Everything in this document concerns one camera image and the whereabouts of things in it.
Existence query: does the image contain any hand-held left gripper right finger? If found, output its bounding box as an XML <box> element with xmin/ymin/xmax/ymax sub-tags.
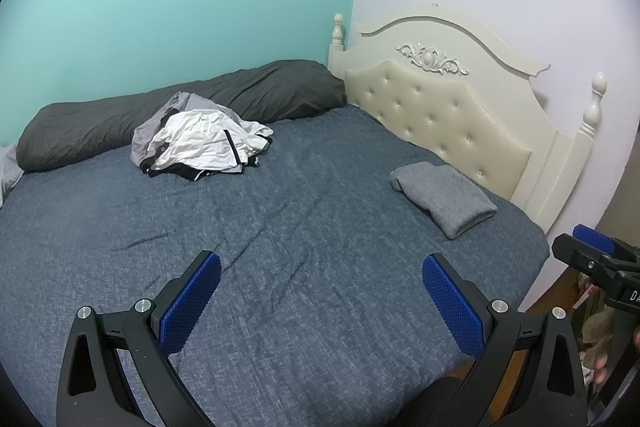
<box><xmin>422</xmin><ymin>253</ymin><xmax>588</xmax><ymax>427</ymax></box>

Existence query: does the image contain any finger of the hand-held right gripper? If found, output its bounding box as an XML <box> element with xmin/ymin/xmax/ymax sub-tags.
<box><xmin>572</xmin><ymin>223</ymin><xmax>616</xmax><ymax>255</ymax></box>
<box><xmin>551</xmin><ymin>233</ymin><xmax>609</xmax><ymax>279</ymax></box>

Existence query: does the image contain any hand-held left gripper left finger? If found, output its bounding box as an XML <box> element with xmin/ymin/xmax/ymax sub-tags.
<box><xmin>56</xmin><ymin>250</ymin><xmax>222</xmax><ymax>427</ymax></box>

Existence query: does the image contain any grey knit sweater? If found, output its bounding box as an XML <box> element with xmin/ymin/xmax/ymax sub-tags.
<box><xmin>390</xmin><ymin>161</ymin><xmax>498</xmax><ymax>240</ymax></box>

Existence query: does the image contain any person's right hand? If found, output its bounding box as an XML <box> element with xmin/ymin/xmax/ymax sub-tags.
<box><xmin>591</xmin><ymin>349</ymin><xmax>615</xmax><ymax>384</ymax></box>

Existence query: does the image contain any colourful bags pile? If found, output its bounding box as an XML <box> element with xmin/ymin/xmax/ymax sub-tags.
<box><xmin>572</xmin><ymin>277</ymin><xmax>616</xmax><ymax>353</ymax></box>

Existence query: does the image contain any blue patterned bed cover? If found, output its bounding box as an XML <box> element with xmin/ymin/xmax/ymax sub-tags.
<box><xmin>0</xmin><ymin>106</ymin><xmax>551</xmax><ymax>427</ymax></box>

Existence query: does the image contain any white grey jacket black trim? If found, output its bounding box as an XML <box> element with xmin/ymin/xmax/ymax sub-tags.
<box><xmin>131</xmin><ymin>92</ymin><xmax>275</xmax><ymax>182</ymax></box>

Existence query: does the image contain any cream tufted headboard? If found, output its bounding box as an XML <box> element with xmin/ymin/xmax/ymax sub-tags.
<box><xmin>327</xmin><ymin>4</ymin><xmax>608</xmax><ymax>235</ymax></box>

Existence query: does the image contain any dark grey long pillow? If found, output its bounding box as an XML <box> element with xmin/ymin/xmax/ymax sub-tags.
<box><xmin>16</xmin><ymin>59</ymin><xmax>347</xmax><ymax>172</ymax></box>

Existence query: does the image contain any light grey blanket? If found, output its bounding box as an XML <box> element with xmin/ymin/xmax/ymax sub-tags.
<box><xmin>0</xmin><ymin>143</ymin><xmax>25</xmax><ymax>208</ymax></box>

